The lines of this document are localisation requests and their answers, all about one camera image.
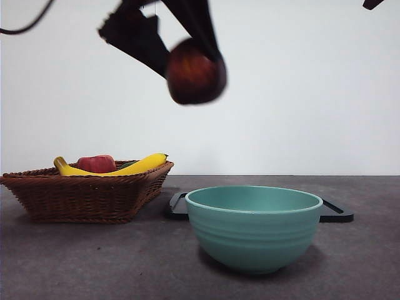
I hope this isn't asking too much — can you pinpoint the brown wicker basket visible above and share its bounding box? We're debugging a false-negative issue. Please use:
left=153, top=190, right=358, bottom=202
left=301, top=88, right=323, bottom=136
left=0, top=161, right=175, bottom=224

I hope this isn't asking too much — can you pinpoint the red apple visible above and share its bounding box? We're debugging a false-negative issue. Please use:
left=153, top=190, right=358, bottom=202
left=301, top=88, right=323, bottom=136
left=77, top=154, right=117, bottom=173

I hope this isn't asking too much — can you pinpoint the black cable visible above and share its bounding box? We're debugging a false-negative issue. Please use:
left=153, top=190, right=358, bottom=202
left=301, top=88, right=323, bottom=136
left=0, top=0, right=53, bottom=35

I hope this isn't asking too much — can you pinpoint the green vegetable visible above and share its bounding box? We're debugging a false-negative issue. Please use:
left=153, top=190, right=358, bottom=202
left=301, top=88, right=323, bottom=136
left=117, top=160, right=140, bottom=171

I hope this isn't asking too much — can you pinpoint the teal ceramic bowl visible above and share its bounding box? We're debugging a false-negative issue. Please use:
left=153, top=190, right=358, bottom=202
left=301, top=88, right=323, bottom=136
left=185, top=185, right=324, bottom=275

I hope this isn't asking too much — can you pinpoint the black rectangular tray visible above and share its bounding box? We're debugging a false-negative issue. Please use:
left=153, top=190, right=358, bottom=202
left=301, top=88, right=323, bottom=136
left=164, top=192, right=355, bottom=223

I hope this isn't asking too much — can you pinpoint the dark red plum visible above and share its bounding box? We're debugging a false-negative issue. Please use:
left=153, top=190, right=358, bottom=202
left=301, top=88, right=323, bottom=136
left=165, top=37, right=228, bottom=106

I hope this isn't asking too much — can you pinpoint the yellow banana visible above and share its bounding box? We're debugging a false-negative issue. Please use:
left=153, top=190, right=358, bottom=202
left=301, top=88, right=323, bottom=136
left=53, top=152, right=170, bottom=177

